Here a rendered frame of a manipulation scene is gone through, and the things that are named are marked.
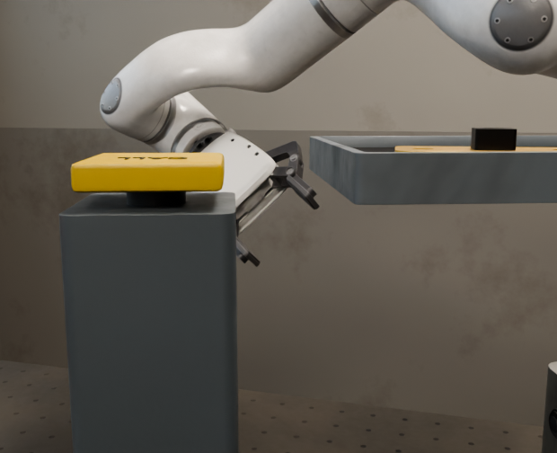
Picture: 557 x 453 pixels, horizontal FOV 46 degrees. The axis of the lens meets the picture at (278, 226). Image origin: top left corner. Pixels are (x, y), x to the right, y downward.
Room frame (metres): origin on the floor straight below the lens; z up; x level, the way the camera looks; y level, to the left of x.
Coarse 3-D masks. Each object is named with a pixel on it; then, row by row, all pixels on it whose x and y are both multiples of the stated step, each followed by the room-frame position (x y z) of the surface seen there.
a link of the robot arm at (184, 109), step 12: (180, 96) 0.86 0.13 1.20; (192, 96) 0.91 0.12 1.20; (180, 108) 0.84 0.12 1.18; (192, 108) 0.85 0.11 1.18; (204, 108) 0.87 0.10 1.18; (168, 120) 0.83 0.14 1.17; (180, 120) 0.83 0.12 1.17; (192, 120) 0.83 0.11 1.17; (168, 132) 0.83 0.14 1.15; (180, 132) 0.82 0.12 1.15; (156, 144) 0.85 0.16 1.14; (168, 144) 0.83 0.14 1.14
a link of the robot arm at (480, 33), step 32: (352, 0) 0.74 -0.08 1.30; (384, 0) 0.74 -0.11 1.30; (416, 0) 0.71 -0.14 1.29; (448, 0) 0.65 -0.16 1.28; (480, 0) 0.62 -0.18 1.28; (512, 0) 0.59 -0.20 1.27; (544, 0) 0.59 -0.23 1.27; (448, 32) 0.66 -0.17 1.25; (480, 32) 0.61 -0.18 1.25; (512, 32) 0.60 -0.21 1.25; (544, 32) 0.59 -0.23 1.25; (512, 64) 0.61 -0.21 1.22; (544, 64) 0.61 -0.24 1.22
